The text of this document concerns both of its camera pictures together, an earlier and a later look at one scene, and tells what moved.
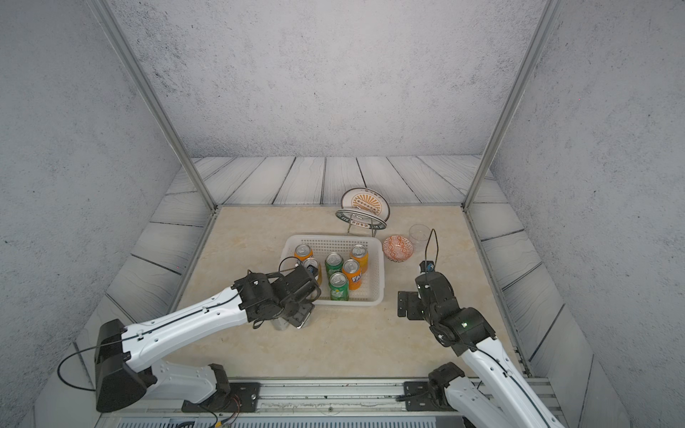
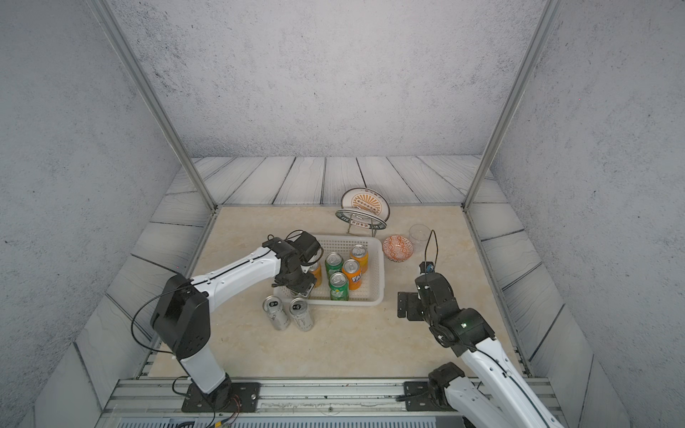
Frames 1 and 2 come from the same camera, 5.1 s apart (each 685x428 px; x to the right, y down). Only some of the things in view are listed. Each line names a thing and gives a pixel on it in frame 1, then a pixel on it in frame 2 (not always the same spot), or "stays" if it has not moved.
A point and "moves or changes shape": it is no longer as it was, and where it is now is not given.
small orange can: [312, 261] stays
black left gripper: [308, 309] to [304, 288]
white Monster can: [280, 324] moves or changes shape
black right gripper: [412, 305] stays
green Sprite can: [339, 286] stays
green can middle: [334, 262] stays
